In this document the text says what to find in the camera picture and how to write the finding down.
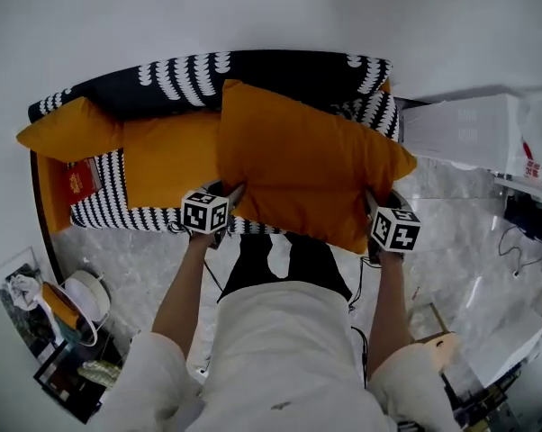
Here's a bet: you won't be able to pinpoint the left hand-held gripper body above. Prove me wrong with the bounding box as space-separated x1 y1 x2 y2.
179 178 237 250

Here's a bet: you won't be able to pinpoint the person's white top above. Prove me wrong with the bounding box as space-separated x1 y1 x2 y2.
86 280 462 432

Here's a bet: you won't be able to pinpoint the red book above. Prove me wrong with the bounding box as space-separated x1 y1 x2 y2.
65 157 104 206

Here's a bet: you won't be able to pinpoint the black tray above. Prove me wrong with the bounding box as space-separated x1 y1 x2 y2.
32 330 135 425

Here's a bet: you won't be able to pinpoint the orange seat cushion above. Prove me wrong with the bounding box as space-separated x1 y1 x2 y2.
122 109 222 211

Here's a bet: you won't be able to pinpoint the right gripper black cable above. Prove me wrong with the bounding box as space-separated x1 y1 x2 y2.
348 256 370 389

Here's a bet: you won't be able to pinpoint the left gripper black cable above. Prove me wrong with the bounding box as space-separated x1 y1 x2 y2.
203 261 226 293

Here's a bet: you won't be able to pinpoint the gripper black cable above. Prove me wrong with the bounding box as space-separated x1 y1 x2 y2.
203 261 226 293
348 256 370 389

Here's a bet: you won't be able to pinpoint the white paper bag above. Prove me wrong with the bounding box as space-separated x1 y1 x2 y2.
466 303 542 389

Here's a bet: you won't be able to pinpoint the framed flower picture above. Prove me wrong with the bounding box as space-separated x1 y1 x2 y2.
0 246 63 366

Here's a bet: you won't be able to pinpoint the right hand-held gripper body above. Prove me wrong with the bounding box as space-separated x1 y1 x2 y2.
366 189 422 266

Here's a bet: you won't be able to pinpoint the black white patterned seat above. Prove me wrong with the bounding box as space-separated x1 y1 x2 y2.
26 49 403 236

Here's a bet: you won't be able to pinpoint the person's right forearm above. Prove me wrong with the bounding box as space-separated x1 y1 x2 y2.
366 248 412 372

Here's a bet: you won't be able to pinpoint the small orange pillow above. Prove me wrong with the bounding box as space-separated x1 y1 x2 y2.
15 96 125 165

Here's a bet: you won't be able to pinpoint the large orange pillow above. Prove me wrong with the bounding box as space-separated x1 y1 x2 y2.
215 78 419 256

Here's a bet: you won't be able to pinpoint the person's black trousers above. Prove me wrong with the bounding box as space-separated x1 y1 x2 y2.
216 231 354 305

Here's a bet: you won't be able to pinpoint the person's left forearm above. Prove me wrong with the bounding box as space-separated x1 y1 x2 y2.
150 230 228 360

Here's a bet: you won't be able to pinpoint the white vented box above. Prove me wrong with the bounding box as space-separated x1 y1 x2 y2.
402 94 524 171

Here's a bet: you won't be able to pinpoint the clear plastic bag red print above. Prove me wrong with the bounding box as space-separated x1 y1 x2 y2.
507 88 542 191

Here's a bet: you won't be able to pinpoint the thin black floor cable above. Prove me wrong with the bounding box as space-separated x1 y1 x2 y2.
497 224 542 279

